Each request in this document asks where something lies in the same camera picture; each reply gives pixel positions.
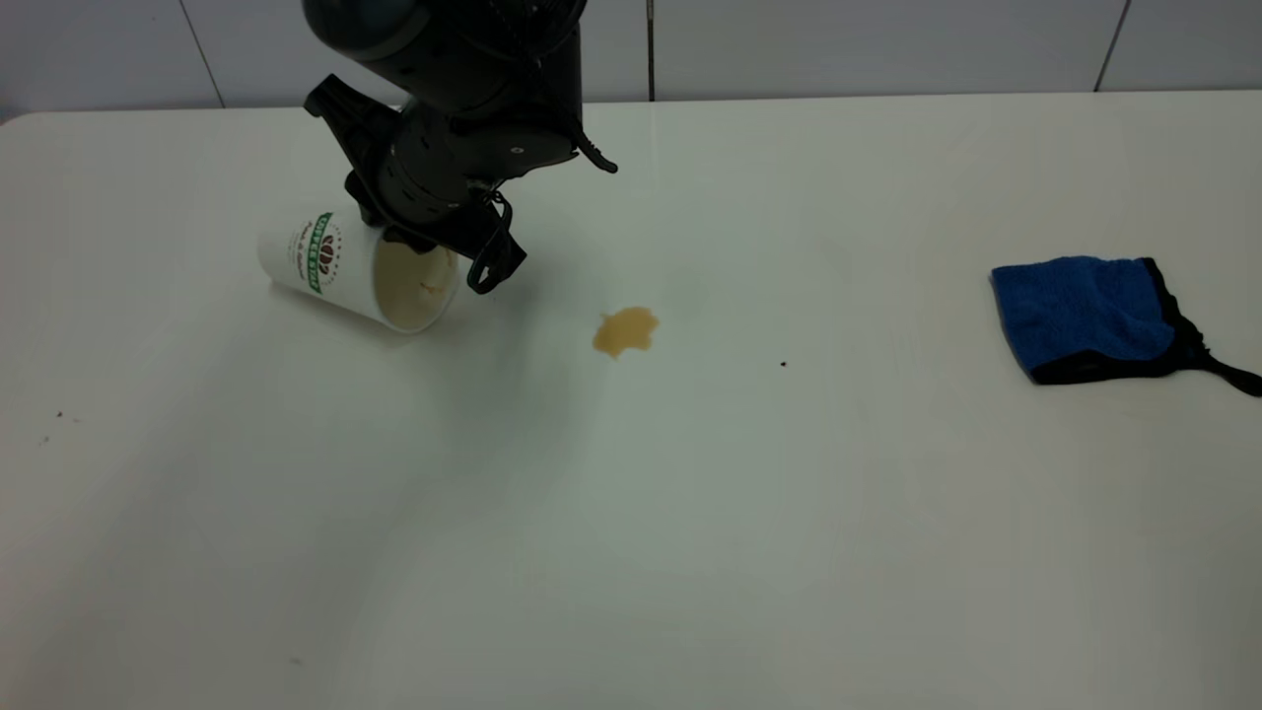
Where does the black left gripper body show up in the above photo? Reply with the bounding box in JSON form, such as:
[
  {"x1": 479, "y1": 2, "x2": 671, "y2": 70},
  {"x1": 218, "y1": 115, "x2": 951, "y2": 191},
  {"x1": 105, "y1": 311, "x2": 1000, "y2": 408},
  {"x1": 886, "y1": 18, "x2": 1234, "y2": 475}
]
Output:
[{"x1": 344, "y1": 99, "x2": 583, "y2": 254}]

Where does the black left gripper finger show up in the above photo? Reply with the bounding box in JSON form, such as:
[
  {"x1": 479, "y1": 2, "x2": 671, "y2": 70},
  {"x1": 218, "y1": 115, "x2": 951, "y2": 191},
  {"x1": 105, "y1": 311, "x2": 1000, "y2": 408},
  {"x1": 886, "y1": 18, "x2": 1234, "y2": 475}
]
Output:
[
  {"x1": 467, "y1": 195, "x2": 527, "y2": 296},
  {"x1": 383, "y1": 225, "x2": 458, "y2": 255}
]

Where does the white paper coffee cup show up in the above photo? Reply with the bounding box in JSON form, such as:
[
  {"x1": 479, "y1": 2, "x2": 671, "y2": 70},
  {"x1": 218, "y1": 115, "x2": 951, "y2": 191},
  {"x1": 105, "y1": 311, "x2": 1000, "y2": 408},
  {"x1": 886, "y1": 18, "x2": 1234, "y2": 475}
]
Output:
[{"x1": 257, "y1": 205, "x2": 461, "y2": 334}]

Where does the blue cloth with black trim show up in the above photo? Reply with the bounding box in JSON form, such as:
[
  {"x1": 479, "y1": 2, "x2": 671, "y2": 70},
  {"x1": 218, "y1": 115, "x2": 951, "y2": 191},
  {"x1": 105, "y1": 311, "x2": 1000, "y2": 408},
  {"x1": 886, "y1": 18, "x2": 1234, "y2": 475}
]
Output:
[{"x1": 990, "y1": 256, "x2": 1262, "y2": 398}]

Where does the brown coffee spill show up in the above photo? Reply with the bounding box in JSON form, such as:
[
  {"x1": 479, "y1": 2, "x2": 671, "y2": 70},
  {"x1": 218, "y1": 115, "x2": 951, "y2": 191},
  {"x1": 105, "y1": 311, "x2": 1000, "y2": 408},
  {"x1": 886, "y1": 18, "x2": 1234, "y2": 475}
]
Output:
[{"x1": 592, "y1": 306, "x2": 661, "y2": 359}]

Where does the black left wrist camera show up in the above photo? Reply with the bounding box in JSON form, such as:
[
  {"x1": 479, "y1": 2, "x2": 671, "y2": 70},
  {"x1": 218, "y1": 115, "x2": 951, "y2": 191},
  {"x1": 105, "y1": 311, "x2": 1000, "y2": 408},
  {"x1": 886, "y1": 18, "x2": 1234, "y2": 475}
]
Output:
[{"x1": 303, "y1": 74, "x2": 401, "y2": 188}]

